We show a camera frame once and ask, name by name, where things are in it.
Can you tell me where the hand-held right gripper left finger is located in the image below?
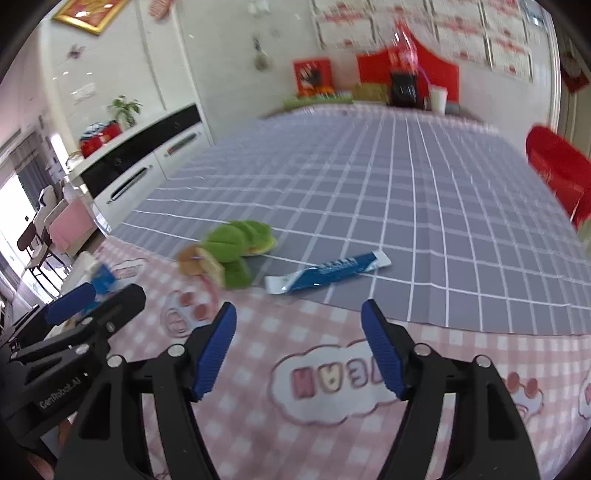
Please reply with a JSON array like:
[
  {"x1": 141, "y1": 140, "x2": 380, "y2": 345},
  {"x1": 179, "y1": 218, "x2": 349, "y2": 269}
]
[{"x1": 55, "y1": 302, "x2": 238, "y2": 480}]

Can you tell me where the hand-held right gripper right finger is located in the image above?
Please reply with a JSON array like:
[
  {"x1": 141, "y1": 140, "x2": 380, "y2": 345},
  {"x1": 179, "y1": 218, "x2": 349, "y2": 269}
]
[{"x1": 361, "y1": 299, "x2": 541, "y2": 480}]

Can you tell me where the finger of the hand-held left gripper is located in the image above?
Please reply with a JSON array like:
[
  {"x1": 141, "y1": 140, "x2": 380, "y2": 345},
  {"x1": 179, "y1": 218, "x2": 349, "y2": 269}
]
[
  {"x1": 0, "y1": 282, "x2": 98, "y2": 352},
  {"x1": 9, "y1": 284, "x2": 146, "y2": 366}
]

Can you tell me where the white and blue carton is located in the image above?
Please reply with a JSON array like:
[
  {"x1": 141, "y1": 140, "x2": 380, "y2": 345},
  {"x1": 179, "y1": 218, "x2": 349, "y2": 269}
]
[{"x1": 74, "y1": 251, "x2": 118, "y2": 319}]

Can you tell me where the blue white toothpaste tube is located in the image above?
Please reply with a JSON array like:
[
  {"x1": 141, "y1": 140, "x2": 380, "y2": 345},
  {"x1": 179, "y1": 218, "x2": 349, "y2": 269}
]
[{"x1": 264, "y1": 250, "x2": 392, "y2": 296}]

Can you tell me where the person's left forearm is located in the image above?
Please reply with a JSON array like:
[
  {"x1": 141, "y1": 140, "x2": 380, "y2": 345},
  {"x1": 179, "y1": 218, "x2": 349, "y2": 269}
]
[{"x1": 25, "y1": 455, "x2": 58, "y2": 480}]

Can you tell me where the wooden chair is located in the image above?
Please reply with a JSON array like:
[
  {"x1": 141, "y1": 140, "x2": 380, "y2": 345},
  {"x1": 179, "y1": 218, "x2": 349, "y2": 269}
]
[{"x1": 16, "y1": 222, "x2": 61, "y2": 287}]

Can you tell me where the pink sofa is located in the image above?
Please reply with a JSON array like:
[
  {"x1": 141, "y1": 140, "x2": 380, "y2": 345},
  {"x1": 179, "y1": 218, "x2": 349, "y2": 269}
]
[{"x1": 48, "y1": 198, "x2": 100, "y2": 254}]

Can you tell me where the green plush toy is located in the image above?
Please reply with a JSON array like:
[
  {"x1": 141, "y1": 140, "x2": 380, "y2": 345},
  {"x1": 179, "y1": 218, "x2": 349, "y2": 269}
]
[{"x1": 178, "y1": 220, "x2": 279, "y2": 291}]

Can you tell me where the pink checked tablecloth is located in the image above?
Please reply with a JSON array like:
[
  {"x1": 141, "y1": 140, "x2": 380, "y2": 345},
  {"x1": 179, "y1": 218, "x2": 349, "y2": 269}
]
[{"x1": 69, "y1": 235, "x2": 591, "y2": 480}]

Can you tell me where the grey grid tablecloth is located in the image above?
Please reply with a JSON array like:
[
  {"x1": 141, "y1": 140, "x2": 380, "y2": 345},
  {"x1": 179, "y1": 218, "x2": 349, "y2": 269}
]
[{"x1": 108, "y1": 104, "x2": 591, "y2": 335}]

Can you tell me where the white and black sideboard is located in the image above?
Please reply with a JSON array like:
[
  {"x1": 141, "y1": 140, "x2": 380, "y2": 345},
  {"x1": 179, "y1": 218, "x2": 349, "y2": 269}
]
[{"x1": 69, "y1": 104, "x2": 215, "y2": 227}]

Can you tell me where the red round tin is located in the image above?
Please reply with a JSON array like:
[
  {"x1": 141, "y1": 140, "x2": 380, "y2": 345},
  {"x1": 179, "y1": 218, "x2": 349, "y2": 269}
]
[{"x1": 79, "y1": 121, "x2": 123, "y2": 158}]

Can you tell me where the potted green plant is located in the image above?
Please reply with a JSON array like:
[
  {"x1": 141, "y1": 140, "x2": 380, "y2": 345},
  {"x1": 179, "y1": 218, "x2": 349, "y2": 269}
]
[{"x1": 107, "y1": 95, "x2": 143, "y2": 127}]

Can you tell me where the red chair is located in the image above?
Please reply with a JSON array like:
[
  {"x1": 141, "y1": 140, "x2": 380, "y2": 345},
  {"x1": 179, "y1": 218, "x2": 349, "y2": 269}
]
[{"x1": 526, "y1": 124, "x2": 591, "y2": 229}]

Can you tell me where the yellow-green box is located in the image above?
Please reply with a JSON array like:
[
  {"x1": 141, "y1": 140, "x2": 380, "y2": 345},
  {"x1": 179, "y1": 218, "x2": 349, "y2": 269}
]
[{"x1": 353, "y1": 83, "x2": 391, "y2": 104}]

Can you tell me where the green flat box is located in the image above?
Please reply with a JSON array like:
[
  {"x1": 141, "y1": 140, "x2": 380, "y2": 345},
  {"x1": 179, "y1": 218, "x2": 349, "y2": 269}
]
[{"x1": 281, "y1": 91, "x2": 354, "y2": 112}]

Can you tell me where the cola bottle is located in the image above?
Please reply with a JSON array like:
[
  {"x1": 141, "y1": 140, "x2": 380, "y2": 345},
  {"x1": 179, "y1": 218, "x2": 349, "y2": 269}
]
[{"x1": 390, "y1": 21, "x2": 423, "y2": 109}]

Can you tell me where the red gift box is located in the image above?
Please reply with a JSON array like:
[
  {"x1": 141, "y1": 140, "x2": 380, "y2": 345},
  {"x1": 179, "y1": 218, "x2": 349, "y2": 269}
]
[{"x1": 355, "y1": 37, "x2": 461, "y2": 107}]

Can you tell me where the gold framed picture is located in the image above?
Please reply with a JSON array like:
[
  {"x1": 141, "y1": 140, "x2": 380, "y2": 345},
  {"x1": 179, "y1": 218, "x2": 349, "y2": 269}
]
[{"x1": 52, "y1": 0, "x2": 130, "y2": 35}]

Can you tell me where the red picture frame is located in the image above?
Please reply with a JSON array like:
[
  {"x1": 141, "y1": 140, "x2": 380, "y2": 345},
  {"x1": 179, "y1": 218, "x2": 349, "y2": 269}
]
[{"x1": 293, "y1": 58, "x2": 334, "y2": 97}]

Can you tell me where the hanging wall ornament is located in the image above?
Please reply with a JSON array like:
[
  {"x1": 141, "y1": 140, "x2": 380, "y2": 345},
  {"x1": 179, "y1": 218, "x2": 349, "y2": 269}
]
[{"x1": 252, "y1": 37, "x2": 271, "y2": 71}]

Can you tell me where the wall of framed certificates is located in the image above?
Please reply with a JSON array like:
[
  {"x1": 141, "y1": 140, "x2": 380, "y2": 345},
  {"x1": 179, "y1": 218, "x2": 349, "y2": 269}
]
[{"x1": 311, "y1": 0, "x2": 536, "y2": 84}]

